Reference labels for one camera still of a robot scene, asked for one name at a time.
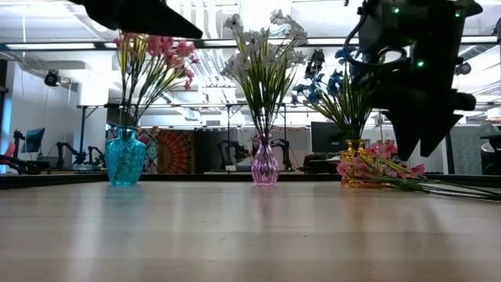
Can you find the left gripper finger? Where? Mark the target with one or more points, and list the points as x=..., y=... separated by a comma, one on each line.
x=148, y=19

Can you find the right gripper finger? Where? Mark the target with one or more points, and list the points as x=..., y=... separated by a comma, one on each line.
x=436, y=129
x=407, y=133

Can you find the background black robot arm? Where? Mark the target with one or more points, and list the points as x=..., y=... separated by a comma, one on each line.
x=62, y=150
x=229, y=147
x=283, y=150
x=19, y=166

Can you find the amber gold glass vase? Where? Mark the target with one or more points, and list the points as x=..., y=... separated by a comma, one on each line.
x=353, y=149

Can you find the teal glass vase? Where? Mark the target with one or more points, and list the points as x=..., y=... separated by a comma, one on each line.
x=125, y=156

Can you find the pink glass vase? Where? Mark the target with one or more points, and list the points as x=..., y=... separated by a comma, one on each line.
x=264, y=168

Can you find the grey partition panel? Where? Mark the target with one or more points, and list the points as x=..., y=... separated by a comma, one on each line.
x=466, y=149

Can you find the black computer monitor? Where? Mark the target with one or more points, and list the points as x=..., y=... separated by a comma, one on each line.
x=325, y=137

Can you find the white ceiling pipe bundle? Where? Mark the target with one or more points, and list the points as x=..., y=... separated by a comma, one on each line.
x=213, y=94

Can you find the orange mandala tapestry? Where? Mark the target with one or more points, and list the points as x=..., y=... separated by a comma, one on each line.
x=176, y=150

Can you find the black partition panel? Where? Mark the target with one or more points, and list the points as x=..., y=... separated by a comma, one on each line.
x=205, y=149

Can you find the person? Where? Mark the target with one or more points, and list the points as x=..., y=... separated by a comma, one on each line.
x=255, y=143

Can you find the blue screen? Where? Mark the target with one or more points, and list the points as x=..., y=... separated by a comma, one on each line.
x=34, y=139

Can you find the black ceiling-mounted camera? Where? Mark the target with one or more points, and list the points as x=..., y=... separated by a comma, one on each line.
x=52, y=79
x=316, y=62
x=463, y=69

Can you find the black frame workstation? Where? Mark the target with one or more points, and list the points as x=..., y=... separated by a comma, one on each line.
x=83, y=129

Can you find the black aluminium table frame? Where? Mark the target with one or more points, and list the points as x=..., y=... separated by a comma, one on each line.
x=219, y=177

